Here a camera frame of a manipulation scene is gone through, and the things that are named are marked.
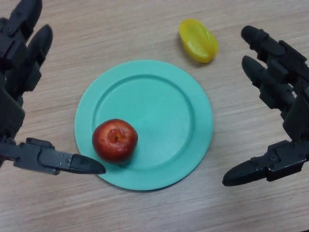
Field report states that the yellow starfruit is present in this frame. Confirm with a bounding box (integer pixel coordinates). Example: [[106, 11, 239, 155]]
[[178, 18, 220, 64]]

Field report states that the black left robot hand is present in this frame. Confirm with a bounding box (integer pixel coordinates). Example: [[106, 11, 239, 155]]
[[0, 0, 107, 176]]

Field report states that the green round plate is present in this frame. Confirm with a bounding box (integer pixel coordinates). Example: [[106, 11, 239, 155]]
[[74, 59, 214, 191]]

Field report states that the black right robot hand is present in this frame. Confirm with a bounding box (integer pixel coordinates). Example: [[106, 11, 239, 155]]
[[222, 25, 309, 187]]

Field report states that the red apple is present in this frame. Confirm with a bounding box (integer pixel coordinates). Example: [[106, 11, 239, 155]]
[[92, 118, 139, 165]]

